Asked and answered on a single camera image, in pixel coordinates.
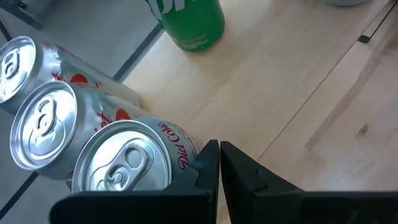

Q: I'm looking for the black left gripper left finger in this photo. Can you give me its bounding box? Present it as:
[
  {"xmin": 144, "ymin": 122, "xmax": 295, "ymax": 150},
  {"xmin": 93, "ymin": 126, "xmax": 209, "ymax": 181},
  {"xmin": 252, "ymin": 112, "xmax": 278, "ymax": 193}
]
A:
[{"xmin": 49, "ymin": 139, "xmax": 220, "ymax": 224}]

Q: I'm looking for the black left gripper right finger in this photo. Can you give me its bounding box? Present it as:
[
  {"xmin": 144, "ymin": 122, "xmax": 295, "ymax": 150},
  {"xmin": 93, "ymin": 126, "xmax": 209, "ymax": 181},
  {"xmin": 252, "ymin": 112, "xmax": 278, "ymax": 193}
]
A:
[{"xmin": 220, "ymin": 141, "xmax": 398, "ymax": 224}]

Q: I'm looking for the wooden shelf with black frame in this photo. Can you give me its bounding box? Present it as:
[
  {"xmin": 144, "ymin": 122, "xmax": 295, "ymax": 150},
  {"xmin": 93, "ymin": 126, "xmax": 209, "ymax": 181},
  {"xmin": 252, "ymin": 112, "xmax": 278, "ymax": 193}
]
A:
[{"xmin": 123, "ymin": 0, "xmax": 397, "ymax": 224}]

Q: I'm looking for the green Sprite can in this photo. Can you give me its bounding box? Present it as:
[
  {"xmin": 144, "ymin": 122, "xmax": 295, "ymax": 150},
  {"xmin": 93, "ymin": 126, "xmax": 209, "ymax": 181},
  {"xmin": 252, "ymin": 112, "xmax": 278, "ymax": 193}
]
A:
[{"xmin": 144, "ymin": 0, "xmax": 226, "ymax": 53}]

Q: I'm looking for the silver Diet Coke can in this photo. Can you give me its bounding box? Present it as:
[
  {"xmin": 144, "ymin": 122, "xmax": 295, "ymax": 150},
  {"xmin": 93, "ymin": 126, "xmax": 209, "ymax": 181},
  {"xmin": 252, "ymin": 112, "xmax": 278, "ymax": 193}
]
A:
[
  {"xmin": 71, "ymin": 116, "xmax": 203, "ymax": 192},
  {"xmin": 0, "ymin": 35, "xmax": 142, "ymax": 114},
  {"xmin": 9, "ymin": 80, "xmax": 153, "ymax": 180}
]

